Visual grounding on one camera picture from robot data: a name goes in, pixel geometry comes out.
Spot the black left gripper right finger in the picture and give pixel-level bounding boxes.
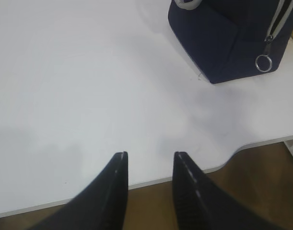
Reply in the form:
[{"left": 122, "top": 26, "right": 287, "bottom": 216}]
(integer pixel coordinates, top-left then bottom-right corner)
[{"left": 173, "top": 152, "right": 280, "bottom": 230}]

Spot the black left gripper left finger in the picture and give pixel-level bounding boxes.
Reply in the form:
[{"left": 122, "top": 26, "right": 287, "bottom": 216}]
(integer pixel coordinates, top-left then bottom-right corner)
[{"left": 31, "top": 152, "right": 129, "bottom": 230}]

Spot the navy blue lunch bag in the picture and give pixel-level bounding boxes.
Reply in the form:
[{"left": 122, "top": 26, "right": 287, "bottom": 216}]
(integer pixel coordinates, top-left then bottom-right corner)
[{"left": 168, "top": 0, "right": 293, "bottom": 84}]

